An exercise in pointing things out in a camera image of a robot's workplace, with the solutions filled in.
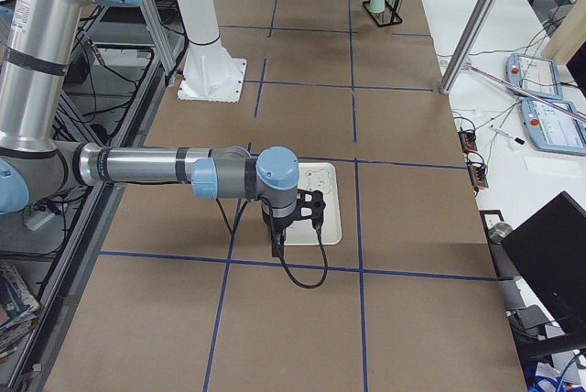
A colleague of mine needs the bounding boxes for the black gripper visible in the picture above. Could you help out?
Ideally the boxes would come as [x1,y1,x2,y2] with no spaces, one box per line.
[267,218,287,257]

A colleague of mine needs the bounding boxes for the pale green cup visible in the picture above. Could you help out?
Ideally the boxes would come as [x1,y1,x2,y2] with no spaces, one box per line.
[369,0,385,15]

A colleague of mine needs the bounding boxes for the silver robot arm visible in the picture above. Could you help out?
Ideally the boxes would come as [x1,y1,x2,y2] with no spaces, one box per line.
[1,0,322,256]

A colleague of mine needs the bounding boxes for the pale yellow bear tray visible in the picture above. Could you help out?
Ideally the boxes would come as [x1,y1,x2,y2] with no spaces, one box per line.
[285,162,342,246]

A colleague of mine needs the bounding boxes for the metal cup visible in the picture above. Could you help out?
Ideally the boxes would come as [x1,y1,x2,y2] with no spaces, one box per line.
[487,222,514,245]

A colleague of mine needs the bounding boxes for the litter grabber tool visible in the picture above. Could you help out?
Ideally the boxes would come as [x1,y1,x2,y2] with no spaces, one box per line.
[462,63,586,124]

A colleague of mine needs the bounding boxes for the far teach pendant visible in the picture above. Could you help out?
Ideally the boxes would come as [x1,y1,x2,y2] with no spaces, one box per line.
[506,53,564,100]

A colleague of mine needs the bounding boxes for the teach pendant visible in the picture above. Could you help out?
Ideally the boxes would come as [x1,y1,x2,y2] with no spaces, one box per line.
[521,98,585,156]
[506,53,564,100]

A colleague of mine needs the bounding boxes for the orange connector block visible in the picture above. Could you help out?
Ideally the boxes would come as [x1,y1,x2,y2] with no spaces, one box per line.
[458,129,489,192]

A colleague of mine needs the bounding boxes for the black marker pen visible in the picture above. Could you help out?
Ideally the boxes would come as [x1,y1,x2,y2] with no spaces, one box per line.
[489,125,526,146]

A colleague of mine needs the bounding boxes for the near teach pendant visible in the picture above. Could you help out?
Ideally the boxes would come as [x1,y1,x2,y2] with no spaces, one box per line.
[521,98,585,156]

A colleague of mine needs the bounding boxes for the black monitor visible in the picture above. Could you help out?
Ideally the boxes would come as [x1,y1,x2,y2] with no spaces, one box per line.
[502,191,585,333]

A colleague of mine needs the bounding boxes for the black wire cup rack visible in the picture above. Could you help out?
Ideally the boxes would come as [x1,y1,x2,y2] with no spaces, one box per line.
[363,0,403,27]

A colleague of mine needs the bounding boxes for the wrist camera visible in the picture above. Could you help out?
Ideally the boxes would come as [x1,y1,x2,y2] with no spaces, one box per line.
[295,189,326,229]

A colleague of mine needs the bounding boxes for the camera cable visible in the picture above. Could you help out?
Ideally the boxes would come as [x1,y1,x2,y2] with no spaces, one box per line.
[214,199,329,290]

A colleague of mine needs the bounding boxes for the aluminium frame post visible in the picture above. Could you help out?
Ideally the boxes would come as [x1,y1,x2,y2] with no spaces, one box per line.
[439,0,496,94]

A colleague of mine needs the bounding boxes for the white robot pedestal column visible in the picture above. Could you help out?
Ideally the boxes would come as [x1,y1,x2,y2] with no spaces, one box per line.
[177,0,247,103]

